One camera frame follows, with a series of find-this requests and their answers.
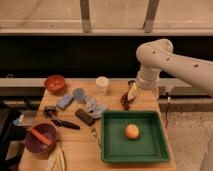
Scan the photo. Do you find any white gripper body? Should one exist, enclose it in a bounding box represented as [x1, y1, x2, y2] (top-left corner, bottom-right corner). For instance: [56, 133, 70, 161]
[136, 70, 159, 90]

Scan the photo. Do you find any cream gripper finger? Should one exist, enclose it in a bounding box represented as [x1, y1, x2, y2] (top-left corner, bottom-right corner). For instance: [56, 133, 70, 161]
[127, 82, 137, 100]

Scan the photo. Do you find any blue sponge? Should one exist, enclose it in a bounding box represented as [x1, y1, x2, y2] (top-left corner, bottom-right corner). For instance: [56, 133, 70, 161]
[56, 94, 74, 110]

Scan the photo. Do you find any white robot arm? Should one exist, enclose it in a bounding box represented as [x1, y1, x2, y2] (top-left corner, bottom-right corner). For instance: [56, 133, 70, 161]
[136, 39, 213, 97]

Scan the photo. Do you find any white cylindrical cup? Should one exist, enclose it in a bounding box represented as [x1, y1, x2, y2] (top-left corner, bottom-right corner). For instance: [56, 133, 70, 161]
[95, 76, 109, 94]

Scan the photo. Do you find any crumpled blue-white cloth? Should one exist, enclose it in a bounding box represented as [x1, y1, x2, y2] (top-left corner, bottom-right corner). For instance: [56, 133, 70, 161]
[86, 97, 108, 119]

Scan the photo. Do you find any orange fruit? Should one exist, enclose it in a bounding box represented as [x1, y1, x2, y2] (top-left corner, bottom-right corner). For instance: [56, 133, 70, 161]
[125, 124, 140, 139]

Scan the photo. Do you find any green plastic tray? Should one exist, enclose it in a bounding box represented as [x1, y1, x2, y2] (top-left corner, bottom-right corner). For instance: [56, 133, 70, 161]
[101, 111, 170, 163]

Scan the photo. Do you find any black rectangular remote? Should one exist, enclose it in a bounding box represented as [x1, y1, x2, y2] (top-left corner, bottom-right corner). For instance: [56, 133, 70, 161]
[75, 109, 95, 126]

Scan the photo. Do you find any small metal fork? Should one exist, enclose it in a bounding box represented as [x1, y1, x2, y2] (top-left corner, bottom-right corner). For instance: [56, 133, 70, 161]
[91, 127, 101, 149]

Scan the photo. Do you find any red-orange bowl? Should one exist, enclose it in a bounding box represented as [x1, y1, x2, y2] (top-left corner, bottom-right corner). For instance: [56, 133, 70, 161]
[44, 75, 65, 93]

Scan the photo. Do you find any orange carrot stick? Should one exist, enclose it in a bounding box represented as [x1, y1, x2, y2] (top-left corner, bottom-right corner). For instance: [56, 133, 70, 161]
[30, 128, 52, 146]

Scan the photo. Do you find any purple bowl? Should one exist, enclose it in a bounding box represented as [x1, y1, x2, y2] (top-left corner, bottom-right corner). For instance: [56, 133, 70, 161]
[24, 123, 57, 159]

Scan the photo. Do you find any black handled tool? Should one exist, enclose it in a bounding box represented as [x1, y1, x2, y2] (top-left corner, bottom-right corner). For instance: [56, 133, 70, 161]
[44, 106, 80, 130]

